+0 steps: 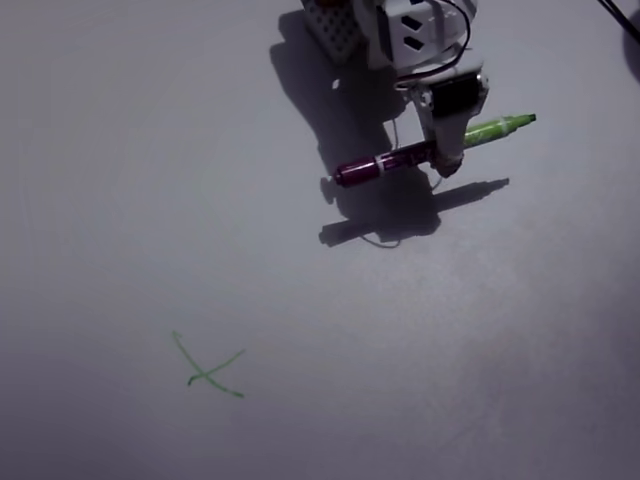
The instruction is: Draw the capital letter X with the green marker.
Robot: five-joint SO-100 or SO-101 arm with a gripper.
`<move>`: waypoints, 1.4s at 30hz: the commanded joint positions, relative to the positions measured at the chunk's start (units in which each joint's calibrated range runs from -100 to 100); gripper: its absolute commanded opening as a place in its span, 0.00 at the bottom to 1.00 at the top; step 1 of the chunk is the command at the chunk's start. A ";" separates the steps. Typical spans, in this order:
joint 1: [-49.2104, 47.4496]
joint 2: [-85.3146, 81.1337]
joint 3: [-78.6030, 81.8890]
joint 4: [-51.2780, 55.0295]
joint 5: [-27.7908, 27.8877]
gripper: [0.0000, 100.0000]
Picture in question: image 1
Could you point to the green drawn X mark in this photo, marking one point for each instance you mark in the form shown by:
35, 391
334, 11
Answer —
202, 373

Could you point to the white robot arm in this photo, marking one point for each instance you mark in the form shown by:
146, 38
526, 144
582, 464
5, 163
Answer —
400, 30

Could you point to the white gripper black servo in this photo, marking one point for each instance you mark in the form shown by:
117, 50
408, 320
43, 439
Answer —
451, 96

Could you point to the green marker maroon cap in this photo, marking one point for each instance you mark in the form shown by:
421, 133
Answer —
360, 172

